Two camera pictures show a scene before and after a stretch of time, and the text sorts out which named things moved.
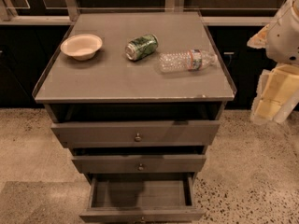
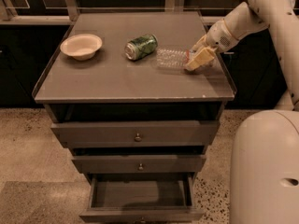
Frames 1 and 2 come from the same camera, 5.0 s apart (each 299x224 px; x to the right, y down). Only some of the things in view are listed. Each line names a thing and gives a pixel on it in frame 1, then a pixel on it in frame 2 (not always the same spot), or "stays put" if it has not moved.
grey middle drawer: [135, 163] stays put
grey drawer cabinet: [136, 98] stays put
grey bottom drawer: [165, 198] stays put
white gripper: [284, 37] to [219, 36]
